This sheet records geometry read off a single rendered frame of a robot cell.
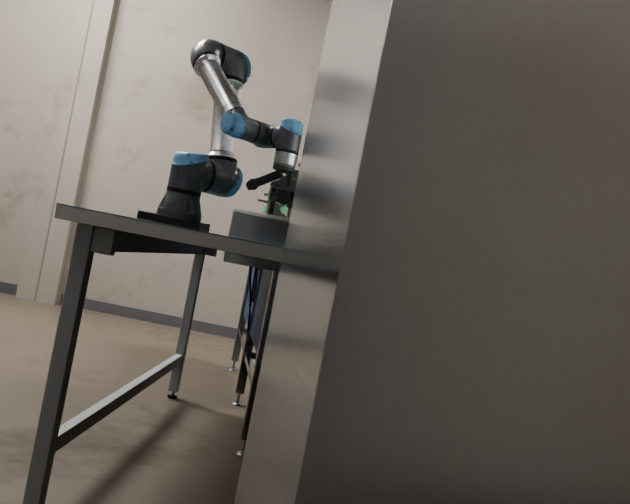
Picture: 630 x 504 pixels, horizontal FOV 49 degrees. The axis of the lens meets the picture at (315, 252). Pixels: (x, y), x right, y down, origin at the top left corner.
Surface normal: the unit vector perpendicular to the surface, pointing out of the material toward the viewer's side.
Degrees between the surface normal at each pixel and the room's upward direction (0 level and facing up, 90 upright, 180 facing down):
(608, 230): 90
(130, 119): 90
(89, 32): 90
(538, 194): 90
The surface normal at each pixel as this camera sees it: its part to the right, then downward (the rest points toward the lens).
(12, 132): -0.02, -0.01
